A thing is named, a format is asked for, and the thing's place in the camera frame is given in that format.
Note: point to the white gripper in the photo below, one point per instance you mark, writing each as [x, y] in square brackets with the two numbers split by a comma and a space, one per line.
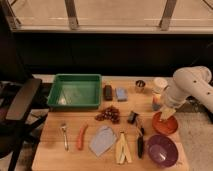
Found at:
[166, 112]

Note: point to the light blue towel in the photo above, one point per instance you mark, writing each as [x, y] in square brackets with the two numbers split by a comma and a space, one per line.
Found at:
[102, 140]

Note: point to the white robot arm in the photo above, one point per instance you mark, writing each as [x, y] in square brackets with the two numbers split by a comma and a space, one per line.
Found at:
[187, 81]

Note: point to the orange fruit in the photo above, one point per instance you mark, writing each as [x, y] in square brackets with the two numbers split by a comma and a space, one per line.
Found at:
[157, 99]

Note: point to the white paper cup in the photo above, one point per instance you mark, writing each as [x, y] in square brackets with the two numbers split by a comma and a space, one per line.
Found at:
[159, 84]

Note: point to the small black clip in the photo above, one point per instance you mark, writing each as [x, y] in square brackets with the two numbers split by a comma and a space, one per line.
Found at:
[132, 117]

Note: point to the purple bowl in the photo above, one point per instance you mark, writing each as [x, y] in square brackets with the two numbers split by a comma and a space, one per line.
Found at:
[162, 150]

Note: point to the small metal cup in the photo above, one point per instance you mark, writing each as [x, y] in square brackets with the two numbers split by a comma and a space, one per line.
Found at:
[139, 86]

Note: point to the blue sponge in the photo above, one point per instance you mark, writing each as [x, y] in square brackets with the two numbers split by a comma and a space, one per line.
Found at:
[121, 94]

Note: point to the bunch of red grapes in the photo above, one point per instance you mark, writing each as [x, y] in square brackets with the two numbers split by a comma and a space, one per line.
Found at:
[110, 113]

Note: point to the orange carrot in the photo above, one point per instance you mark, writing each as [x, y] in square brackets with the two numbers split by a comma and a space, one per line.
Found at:
[80, 137]

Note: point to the green plastic tray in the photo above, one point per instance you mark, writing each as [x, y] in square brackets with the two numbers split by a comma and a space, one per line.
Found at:
[75, 91]

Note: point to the silver fork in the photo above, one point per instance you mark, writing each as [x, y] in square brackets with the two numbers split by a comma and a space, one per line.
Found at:
[63, 128]

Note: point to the black office chair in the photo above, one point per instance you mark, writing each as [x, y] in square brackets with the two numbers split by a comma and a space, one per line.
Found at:
[20, 92]

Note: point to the black handled knife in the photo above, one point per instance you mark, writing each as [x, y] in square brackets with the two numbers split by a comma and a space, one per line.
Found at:
[140, 140]

